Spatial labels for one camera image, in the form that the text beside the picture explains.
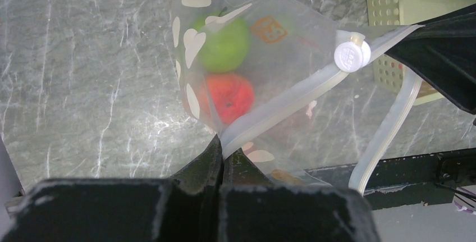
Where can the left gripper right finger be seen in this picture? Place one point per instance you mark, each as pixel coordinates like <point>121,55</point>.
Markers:
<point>252,208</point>

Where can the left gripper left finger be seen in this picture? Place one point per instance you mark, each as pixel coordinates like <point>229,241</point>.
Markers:
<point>181,207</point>

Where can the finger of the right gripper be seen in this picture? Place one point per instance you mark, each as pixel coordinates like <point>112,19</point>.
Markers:
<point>442,52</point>

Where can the green perforated plastic basket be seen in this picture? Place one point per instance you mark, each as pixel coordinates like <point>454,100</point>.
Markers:
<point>403,16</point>

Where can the orange peach toy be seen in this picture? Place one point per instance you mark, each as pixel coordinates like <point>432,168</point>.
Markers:
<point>232,95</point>

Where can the clear polka dot zip bag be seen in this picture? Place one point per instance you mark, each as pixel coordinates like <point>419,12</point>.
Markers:
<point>296,56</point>

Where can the green apple toy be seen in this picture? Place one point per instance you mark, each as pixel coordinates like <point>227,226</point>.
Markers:
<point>226,49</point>

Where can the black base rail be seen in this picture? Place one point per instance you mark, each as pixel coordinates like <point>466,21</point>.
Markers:
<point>427,179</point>

